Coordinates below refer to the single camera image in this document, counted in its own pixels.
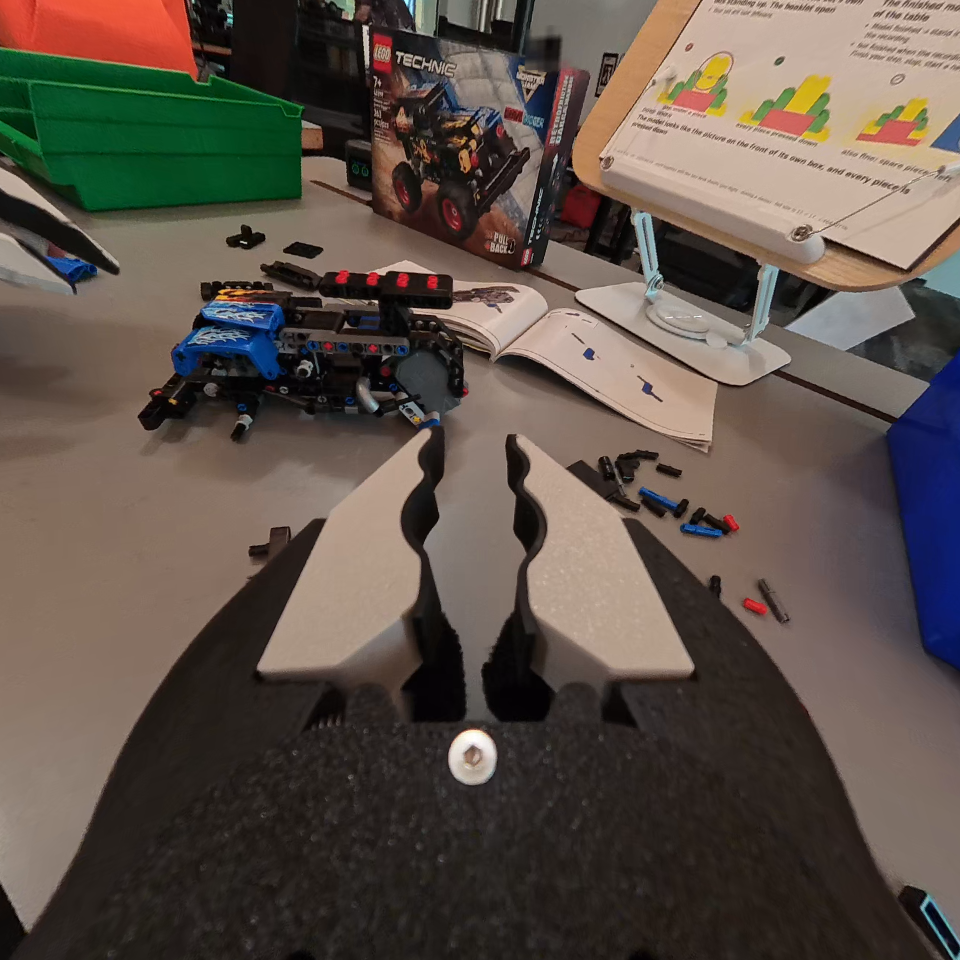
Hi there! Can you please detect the green plastic bin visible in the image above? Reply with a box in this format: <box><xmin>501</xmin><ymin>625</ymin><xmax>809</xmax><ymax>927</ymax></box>
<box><xmin>0</xmin><ymin>46</ymin><xmax>305</xmax><ymax>213</ymax></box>

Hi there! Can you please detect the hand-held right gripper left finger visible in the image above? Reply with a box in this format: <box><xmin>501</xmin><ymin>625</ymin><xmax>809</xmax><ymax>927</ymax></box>
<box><xmin>256</xmin><ymin>426</ymin><xmax>468</xmax><ymax>725</ymax></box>

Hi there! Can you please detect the blue storage bin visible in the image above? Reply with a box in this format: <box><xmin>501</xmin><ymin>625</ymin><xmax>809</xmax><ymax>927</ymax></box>
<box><xmin>886</xmin><ymin>360</ymin><xmax>960</xmax><ymax>672</ymax></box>

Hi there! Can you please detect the black device with cyan edge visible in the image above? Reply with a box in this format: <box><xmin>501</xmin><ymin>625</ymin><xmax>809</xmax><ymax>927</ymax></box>
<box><xmin>896</xmin><ymin>885</ymin><xmax>960</xmax><ymax>957</ymax></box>

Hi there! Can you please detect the orange plastic bin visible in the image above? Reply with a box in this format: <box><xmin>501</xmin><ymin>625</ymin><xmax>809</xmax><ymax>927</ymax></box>
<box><xmin>0</xmin><ymin>0</ymin><xmax>200</xmax><ymax>80</ymax></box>

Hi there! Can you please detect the lego instruction booklet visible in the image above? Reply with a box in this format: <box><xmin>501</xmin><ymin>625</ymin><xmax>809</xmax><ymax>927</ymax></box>
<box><xmin>371</xmin><ymin>258</ymin><xmax>719</xmax><ymax>453</ymax></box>

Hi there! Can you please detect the pile of small lego pins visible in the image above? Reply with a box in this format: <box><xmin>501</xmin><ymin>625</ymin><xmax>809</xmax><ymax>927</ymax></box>
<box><xmin>566</xmin><ymin>448</ymin><xmax>792</xmax><ymax>625</ymax></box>

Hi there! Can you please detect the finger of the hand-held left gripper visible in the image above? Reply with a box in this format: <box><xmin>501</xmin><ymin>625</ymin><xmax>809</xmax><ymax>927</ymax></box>
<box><xmin>0</xmin><ymin>228</ymin><xmax>78</xmax><ymax>296</ymax></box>
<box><xmin>0</xmin><ymin>165</ymin><xmax>121</xmax><ymax>276</ymax></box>

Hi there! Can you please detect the blue black lego truck model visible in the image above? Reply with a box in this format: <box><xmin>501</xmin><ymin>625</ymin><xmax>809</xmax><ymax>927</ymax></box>
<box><xmin>137</xmin><ymin>270</ymin><xmax>470</xmax><ymax>444</ymax></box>

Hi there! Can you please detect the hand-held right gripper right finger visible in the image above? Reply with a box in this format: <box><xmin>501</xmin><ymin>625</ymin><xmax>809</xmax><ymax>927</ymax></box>
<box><xmin>483</xmin><ymin>433</ymin><xmax>696</xmax><ymax>725</ymax></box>

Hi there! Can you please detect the printed instruction sheet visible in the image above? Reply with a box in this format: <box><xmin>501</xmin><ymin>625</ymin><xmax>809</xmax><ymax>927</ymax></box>
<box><xmin>600</xmin><ymin>0</ymin><xmax>960</xmax><ymax>271</ymax></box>

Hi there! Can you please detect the lego set box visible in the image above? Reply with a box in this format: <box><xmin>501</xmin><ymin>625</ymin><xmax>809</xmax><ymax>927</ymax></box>
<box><xmin>363</xmin><ymin>24</ymin><xmax>592</xmax><ymax>271</ymax></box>

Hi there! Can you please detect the wooden book stand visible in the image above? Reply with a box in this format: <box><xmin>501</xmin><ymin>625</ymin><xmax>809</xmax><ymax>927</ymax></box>
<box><xmin>571</xmin><ymin>0</ymin><xmax>960</xmax><ymax>387</ymax></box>

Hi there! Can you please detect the white paper sheet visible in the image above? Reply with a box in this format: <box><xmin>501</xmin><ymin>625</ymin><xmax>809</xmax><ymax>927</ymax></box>
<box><xmin>783</xmin><ymin>285</ymin><xmax>939</xmax><ymax>352</ymax></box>

